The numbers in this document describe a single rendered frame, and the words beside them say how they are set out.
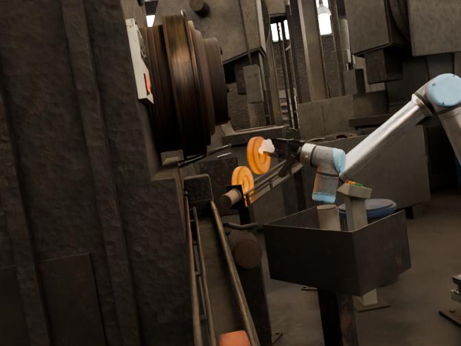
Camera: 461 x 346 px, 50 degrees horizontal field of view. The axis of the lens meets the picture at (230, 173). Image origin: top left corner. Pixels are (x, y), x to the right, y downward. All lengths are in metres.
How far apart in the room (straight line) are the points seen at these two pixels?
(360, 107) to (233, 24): 1.85
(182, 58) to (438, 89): 0.96
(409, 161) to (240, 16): 1.84
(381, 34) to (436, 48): 0.53
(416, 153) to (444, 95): 2.31
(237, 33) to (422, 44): 1.70
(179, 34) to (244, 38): 2.86
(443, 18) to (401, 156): 1.57
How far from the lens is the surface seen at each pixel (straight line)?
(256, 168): 2.03
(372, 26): 5.20
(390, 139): 2.07
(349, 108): 5.49
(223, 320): 1.01
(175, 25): 1.49
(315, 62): 10.57
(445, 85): 1.93
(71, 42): 1.15
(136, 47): 1.17
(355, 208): 2.41
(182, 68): 1.40
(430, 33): 4.98
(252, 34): 4.30
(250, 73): 4.05
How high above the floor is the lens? 0.97
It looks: 6 degrees down
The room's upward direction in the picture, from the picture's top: 9 degrees counter-clockwise
